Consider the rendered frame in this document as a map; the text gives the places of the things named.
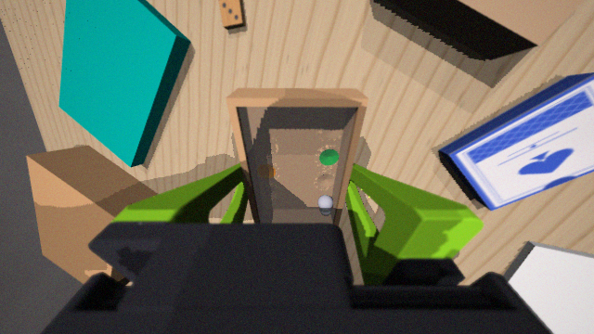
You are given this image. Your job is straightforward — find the wooden puzzle tray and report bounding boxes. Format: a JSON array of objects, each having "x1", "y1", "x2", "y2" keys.
[{"x1": 226, "y1": 88, "x2": 369, "y2": 226}]

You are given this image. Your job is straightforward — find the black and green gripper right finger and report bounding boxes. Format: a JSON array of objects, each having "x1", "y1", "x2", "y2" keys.
[{"x1": 345, "y1": 163, "x2": 484, "y2": 285}]

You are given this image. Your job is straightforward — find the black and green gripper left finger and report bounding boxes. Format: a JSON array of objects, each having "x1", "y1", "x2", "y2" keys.
[{"x1": 111, "y1": 163, "x2": 248, "y2": 224}]

